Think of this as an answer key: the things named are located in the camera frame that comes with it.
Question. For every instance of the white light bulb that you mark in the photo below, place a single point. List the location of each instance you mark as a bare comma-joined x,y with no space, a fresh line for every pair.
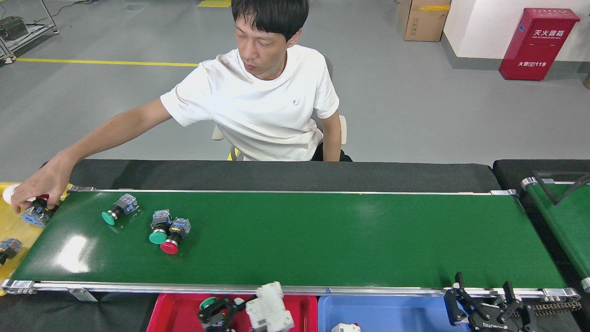
8,193

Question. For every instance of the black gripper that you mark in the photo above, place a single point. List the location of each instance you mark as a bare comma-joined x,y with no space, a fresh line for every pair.
493,325

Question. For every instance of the long green conveyor belt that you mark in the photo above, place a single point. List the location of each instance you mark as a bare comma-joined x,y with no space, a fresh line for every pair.
322,240

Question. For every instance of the red push button switch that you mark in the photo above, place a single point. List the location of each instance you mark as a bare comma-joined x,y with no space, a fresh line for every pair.
169,247
33,217

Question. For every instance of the white circuit breaker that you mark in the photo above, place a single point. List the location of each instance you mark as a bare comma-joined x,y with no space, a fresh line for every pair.
269,309
345,328

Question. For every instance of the blue plastic bin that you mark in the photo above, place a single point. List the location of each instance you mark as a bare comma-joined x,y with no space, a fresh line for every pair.
392,313

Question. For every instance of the red plastic bin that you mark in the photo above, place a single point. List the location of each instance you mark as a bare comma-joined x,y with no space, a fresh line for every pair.
175,316

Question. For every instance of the metal wheeled rack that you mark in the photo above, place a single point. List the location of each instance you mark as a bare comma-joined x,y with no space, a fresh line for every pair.
34,33

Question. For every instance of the person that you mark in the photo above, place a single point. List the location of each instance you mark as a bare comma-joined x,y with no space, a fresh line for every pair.
262,106

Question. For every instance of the green infeed conveyor belt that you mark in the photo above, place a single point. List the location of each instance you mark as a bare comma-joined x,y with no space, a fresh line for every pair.
562,221

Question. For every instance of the grey office chair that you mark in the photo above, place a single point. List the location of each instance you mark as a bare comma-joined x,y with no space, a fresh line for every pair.
343,131

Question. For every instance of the yellow plastic tray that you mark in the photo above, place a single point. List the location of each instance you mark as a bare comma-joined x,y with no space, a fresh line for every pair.
11,276

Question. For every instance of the person's right hand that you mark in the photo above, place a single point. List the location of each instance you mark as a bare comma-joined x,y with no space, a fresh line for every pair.
50,180

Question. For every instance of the red fire extinguisher box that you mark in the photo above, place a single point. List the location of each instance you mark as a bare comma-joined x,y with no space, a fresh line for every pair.
537,46

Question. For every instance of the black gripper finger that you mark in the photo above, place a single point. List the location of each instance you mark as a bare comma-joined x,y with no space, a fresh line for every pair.
205,311
230,327

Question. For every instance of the brown cardboard box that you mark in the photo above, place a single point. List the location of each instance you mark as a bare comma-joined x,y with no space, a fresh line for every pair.
424,23

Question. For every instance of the dark grey box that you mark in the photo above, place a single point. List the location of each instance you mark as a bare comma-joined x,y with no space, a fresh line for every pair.
13,27

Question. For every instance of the brown plant pot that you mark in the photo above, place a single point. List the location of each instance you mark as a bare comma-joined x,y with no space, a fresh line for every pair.
587,82

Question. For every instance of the green push button switch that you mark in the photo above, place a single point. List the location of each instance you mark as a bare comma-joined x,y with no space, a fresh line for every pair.
125,204
208,303
158,237

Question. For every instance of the person's left forearm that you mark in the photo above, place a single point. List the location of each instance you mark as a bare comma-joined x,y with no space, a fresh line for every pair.
332,143

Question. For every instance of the person's right forearm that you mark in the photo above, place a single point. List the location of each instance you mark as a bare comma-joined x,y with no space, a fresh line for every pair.
101,140

